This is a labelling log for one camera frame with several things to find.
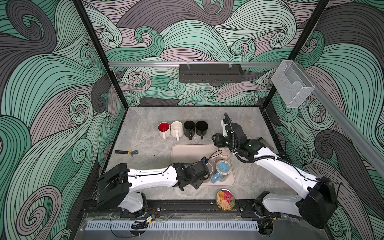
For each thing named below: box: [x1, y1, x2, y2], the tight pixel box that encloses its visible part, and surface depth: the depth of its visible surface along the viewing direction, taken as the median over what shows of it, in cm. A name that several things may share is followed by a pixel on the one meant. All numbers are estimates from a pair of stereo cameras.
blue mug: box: [211, 160, 232, 184], surface depth 77 cm
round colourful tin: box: [215, 188, 236, 211], surface depth 75 cm
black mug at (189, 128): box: [183, 120, 196, 141], surface depth 100 cm
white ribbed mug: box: [170, 121, 184, 142], surface depth 100 cm
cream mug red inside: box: [157, 121, 171, 140], surface depth 100 cm
